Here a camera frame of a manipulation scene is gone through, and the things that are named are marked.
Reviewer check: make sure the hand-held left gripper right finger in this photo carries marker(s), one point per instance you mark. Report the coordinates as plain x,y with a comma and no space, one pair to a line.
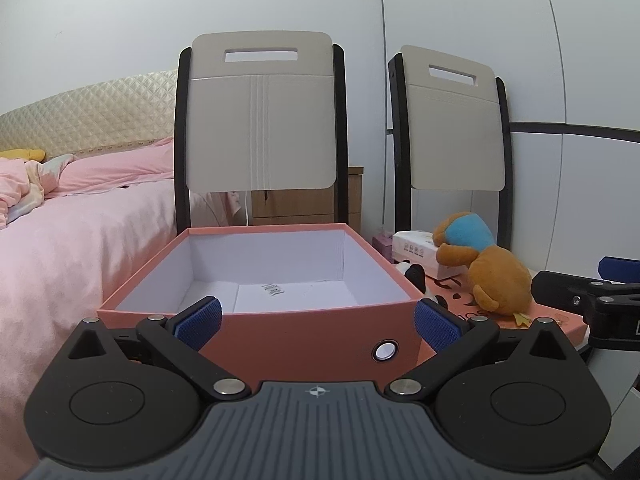
436,325

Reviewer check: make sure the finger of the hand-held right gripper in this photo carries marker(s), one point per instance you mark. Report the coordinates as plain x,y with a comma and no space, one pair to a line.
622,267
562,294

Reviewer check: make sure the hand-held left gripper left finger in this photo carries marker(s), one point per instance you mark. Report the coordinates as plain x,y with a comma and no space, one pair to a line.
201,322

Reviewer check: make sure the panda plush toy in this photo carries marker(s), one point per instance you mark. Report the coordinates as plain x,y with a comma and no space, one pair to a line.
414,274

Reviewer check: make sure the brown plush toy blue hat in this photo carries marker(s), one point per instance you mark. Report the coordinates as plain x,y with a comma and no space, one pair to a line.
500,275

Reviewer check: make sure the white tissue box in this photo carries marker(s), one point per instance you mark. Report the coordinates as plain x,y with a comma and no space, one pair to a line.
415,247

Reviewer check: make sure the small pink box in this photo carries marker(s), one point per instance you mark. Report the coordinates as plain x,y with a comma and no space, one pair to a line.
382,246

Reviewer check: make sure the bed with pink bedding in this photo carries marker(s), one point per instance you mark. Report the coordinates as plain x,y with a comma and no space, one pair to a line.
75,260

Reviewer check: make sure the wooden nightstand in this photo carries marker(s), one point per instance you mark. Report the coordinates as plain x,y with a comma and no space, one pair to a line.
295,205

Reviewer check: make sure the crumpled pink quilt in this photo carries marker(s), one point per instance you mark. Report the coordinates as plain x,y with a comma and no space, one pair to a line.
25,185

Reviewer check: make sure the beige quilted headboard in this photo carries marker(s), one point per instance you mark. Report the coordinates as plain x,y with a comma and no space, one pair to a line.
90,120

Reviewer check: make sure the yellow plush toy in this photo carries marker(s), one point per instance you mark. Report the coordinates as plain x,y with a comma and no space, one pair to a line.
22,154

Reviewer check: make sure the beige chair black frame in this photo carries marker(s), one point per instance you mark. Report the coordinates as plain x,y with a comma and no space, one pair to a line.
455,135
260,125

